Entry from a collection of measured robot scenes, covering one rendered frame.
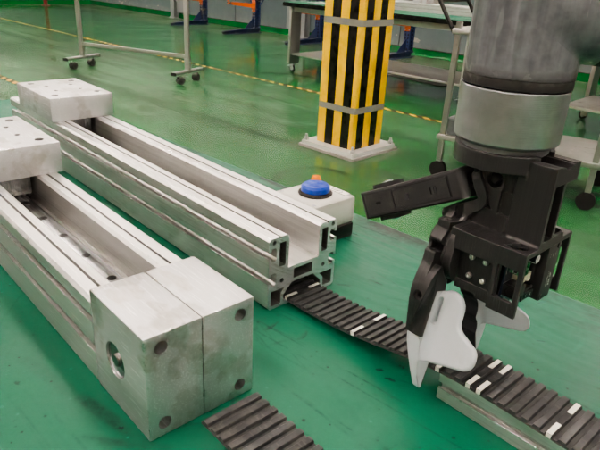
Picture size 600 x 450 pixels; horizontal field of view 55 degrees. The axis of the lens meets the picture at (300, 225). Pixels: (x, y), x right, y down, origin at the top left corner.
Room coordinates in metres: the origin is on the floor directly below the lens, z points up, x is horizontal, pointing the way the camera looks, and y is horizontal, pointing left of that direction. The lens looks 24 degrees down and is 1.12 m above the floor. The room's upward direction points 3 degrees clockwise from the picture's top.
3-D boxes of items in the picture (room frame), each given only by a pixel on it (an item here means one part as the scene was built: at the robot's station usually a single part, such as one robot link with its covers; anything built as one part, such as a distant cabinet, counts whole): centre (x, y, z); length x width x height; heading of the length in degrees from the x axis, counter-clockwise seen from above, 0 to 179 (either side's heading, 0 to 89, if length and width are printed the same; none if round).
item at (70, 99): (1.04, 0.44, 0.87); 0.16 x 0.11 x 0.07; 43
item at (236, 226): (0.86, 0.27, 0.82); 0.80 x 0.10 x 0.09; 43
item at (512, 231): (0.41, -0.15, 0.95); 0.09 x 0.08 x 0.12; 43
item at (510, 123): (0.42, -0.15, 1.03); 0.08 x 0.08 x 0.05
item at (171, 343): (0.41, 0.09, 0.83); 0.12 x 0.09 x 0.10; 133
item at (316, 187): (0.74, -0.02, 0.84); 0.04 x 0.04 x 0.02
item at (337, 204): (0.74, -0.01, 0.81); 0.10 x 0.08 x 0.06; 133
